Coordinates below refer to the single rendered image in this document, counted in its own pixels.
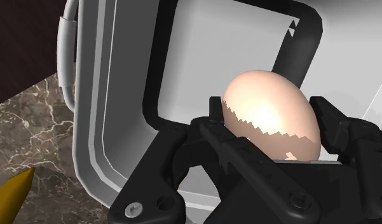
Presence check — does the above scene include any yellow pointed object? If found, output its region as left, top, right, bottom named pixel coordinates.
left=0, top=167, right=36, bottom=224

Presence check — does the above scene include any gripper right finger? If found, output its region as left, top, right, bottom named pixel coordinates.
left=309, top=95, right=382, bottom=224

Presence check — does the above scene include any beige egg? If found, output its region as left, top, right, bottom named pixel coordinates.
left=222, top=69, right=322, bottom=162

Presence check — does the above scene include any grey container with handle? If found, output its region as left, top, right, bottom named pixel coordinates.
left=57, top=0, right=382, bottom=224

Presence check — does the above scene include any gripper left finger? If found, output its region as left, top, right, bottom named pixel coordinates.
left=107, top=96, right=322, bottom=224

